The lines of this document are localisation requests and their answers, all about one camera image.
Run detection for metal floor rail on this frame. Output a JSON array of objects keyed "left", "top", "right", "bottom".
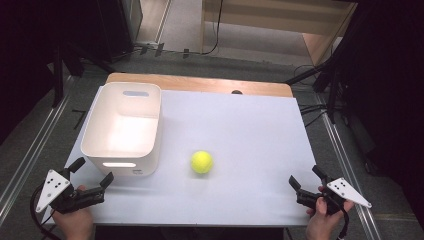
[
  {"left": 314, "top": 93, "right": 384, "bottom": 240},
  {"left": 0, "top": 75, "right": 77, "bottom": 228}
]

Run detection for yellow tennis ball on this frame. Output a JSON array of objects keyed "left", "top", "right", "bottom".
[{"left": 190, "top": 150, "right": 214, "bottom": 175}]

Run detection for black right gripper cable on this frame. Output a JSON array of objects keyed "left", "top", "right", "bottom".
[{"left": 336, "top": 199, "right": 351, "bottom": 240}]

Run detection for light wooden partition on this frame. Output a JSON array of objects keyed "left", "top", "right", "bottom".
[{"left": 199, "top": 0, "right": 358, "bottom": 67}]

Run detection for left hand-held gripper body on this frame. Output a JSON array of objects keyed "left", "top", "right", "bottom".
[{"left": 35, "top": 169, "right": 106, "bottom": 215}]

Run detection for person's left hand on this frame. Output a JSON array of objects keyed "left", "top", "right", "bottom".
[{"left": 51, "top": 185, "right": 96, "bottom": 240}]

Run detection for black curtain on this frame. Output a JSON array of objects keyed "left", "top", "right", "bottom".
[
  {"left": 329, "top": 0, "right": 424, "bottom": 231},
  {"left": 0, "top": 0, "right": 134, "bottom": 148}
]

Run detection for power strip with plugs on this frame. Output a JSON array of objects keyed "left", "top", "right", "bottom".
[{"left": 133, "top": 40, "right": 192, "bottom": 60}]

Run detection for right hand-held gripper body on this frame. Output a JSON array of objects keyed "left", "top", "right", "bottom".
[{"left": 295, "top": 177, "right": 373, "bottom": 216}]

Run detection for black tripod stand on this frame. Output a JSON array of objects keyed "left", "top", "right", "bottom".
[{"left": 284, "top": 19, "right": 359, "bottom": 125}]

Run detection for person's right hand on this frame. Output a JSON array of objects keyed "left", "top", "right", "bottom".
[{"left": 305, "top": 185, "right": 355, "bottom": 240}]

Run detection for white plastic storage bin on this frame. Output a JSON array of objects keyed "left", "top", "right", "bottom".
[{"left": 80, "top": 81, "right": 163, "bottom": 177}]

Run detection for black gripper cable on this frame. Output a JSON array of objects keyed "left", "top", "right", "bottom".
[
  {"left": 29, "top": 182, "right": 63, "bottom": 240},
  {"left": 336, "top": 199, "right": 351, "bottom": 240}
]

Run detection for black metal stand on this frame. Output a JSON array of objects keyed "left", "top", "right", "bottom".
[{"left": 49, "top": 36, "right": 68, "bottom": 110}]

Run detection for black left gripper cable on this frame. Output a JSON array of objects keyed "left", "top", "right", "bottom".
[{"left": 29, "top": 182, "right": 63, "bottom": 240}]

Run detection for white table cover sheet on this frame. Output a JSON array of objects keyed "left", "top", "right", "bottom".
[{"left": 41, "top": 85, "right": 323, "bottom": 228}]

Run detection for black floor cables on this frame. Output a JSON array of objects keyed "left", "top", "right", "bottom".
[{"left": 293, "top": 64, "right": 331, "bottom": 129}]

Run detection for black hanging cable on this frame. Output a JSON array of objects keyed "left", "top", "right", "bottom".
[{"left": 199, "top": 0, "right": 225, "bottom": 56}]

